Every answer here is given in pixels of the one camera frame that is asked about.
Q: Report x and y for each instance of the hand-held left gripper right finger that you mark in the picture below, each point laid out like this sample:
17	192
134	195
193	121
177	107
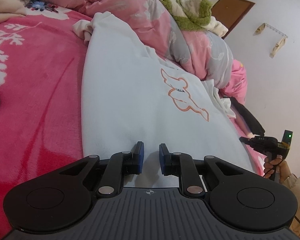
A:
162	160

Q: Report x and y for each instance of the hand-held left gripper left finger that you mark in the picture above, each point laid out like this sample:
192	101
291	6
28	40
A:
139	160

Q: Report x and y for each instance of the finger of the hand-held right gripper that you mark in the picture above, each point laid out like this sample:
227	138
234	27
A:
246	140

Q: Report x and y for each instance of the white sweatshirt with orange print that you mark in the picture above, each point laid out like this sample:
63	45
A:
130	92

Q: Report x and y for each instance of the person's right hand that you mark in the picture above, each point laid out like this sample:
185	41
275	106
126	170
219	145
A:
283	168

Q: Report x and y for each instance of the black folded garment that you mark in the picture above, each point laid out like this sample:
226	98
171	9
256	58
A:
250	117

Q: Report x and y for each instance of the pink floral bed sheet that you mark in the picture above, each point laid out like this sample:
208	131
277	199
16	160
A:
40	92

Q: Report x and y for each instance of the brown wooden door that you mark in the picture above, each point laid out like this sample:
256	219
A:
232	12

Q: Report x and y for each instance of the green and cream fleece garment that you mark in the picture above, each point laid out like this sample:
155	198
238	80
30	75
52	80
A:
190	12

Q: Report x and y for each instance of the pink and grey floral duvet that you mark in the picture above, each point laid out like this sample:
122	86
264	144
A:
115	10

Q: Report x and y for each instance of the wall hook rail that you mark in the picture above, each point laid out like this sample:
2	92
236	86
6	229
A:
277	45

